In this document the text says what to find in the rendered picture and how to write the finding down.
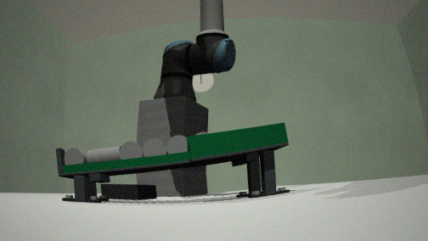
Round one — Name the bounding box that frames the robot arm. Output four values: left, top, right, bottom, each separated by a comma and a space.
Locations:
154, 0, 235, 102

